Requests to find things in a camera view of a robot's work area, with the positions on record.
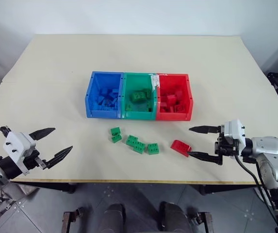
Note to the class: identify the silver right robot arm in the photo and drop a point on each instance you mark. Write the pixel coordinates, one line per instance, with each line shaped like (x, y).
(269, 150)

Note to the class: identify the white torn tape strip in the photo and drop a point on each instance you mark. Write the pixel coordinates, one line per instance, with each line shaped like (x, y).
(155, 81)

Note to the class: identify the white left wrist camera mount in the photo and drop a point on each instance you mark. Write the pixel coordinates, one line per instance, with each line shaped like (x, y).
(18, 145)

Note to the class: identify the blue plastic bin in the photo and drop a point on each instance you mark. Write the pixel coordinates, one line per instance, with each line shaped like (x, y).
(92, 102)

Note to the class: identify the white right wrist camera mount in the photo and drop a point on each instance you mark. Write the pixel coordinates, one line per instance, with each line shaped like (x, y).
(234, 131)

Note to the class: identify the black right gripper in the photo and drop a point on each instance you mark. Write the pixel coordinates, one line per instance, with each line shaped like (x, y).
(226, 148)

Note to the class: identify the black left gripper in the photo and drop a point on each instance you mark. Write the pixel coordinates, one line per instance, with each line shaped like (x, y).
(33, 160)

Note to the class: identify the dark rounded shape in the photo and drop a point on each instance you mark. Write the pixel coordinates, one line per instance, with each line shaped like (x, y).
(174, 218)

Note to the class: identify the green plastic bin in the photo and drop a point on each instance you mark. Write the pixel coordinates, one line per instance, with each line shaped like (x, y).
(138, 115)

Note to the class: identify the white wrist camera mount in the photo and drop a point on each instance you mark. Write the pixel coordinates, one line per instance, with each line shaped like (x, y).
(18, 145)
(234, 131)

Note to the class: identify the red plastic bin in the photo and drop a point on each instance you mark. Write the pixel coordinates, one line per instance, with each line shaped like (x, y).
(172, 117)

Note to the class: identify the black table frame bar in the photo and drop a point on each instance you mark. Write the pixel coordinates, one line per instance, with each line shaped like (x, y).
(226, 188)
(51, 185)

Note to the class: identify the red sloped toy block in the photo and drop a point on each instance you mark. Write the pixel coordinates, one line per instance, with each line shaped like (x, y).
(180, 147)

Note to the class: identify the light green toy block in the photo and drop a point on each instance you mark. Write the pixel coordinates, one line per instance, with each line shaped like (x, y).
(147, 93)

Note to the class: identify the blue toy block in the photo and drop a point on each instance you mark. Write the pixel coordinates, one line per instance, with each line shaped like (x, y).
(115, 91)
(104, 93)
(109, 103)

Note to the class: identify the rusty brown metal bracket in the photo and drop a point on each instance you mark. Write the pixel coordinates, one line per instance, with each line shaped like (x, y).
(70, 221)
(203, 222)

